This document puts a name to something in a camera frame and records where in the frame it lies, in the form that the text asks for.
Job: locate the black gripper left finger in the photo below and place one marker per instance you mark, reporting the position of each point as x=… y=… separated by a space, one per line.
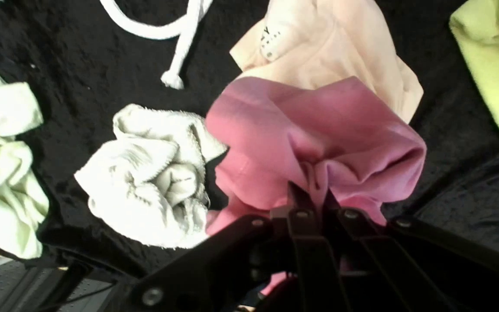
x=295 y=260

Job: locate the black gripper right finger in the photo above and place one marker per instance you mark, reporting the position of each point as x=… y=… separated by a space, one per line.
x=364 y=260

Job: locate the pink cloth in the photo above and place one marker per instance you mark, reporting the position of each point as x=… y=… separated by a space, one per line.
x=295 y=139

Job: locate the grey white towel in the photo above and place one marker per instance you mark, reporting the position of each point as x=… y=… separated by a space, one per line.
x=146 y=179

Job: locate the pale green towel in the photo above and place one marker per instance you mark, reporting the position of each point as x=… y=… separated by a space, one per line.
x=1 y=174

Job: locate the peach printed cloth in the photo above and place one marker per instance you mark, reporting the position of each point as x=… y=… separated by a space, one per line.
x=342 y=46

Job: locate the yellow green cloth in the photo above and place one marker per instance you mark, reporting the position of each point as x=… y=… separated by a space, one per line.
x=498 y=63

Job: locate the black table cloth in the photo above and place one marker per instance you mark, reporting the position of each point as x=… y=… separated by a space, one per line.
x=77 y=75

